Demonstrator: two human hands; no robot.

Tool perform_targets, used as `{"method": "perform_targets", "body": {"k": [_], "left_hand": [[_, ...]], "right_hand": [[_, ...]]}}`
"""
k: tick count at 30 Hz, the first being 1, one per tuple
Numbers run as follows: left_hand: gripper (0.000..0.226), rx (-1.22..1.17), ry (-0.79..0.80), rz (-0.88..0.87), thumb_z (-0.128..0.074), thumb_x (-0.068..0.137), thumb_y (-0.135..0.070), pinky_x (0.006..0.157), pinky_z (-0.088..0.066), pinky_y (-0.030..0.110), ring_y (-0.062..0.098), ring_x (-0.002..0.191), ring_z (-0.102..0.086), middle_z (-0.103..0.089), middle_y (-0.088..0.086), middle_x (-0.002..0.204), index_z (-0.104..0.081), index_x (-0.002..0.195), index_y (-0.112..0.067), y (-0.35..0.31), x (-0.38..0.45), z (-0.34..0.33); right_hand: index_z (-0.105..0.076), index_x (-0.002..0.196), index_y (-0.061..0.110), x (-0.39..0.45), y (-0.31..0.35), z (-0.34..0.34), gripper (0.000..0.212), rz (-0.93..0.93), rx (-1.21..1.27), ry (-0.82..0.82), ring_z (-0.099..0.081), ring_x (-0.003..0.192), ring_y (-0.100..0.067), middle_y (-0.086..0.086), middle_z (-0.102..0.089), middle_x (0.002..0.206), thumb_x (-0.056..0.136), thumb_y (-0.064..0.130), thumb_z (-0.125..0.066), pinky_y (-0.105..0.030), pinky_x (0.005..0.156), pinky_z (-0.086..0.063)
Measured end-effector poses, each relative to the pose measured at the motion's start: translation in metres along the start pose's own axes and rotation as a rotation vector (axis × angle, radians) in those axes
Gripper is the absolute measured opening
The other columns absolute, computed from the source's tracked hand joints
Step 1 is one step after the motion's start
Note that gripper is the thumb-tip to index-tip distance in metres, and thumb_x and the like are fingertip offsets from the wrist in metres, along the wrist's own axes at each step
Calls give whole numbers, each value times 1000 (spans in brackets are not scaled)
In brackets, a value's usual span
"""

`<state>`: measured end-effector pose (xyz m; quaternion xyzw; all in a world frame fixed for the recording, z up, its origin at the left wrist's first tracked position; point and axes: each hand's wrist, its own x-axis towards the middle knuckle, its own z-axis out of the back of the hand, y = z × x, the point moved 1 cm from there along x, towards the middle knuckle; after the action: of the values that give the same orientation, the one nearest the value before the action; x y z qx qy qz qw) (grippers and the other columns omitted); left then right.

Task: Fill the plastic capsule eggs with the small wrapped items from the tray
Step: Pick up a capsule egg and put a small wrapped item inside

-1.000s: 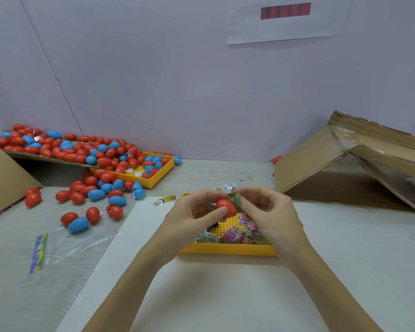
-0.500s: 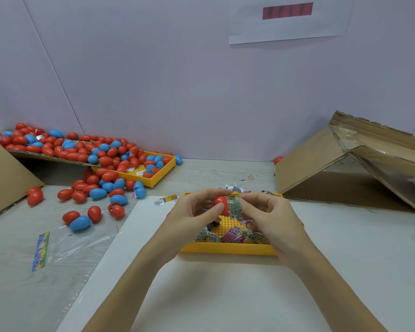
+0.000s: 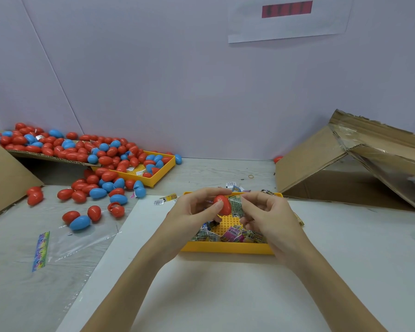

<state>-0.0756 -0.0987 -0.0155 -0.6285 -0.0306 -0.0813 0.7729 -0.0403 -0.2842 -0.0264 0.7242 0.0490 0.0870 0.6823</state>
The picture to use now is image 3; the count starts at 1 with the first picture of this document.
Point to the person's right hand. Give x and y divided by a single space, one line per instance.
276 224

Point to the person's left hand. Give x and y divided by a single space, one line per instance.
183 228

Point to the single red plastic egg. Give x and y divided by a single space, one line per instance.
223 204

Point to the pile of plastic eggs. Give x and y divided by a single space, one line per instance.
83 152

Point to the person's right forearm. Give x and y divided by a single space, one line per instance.
335 294

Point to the yellow plastic tray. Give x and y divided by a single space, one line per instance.
221 248

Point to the yellow tray under eggs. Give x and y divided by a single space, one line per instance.
162 169

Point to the torn flattened cardboard box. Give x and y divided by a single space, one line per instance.
308 159

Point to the clear bag with coloured label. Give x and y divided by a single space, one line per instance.
76 245

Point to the brown cardboard sheet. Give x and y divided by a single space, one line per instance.
45 155

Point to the tall brown cardboard box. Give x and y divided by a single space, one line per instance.
3 179

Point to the white paper sign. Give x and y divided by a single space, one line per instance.
290 20

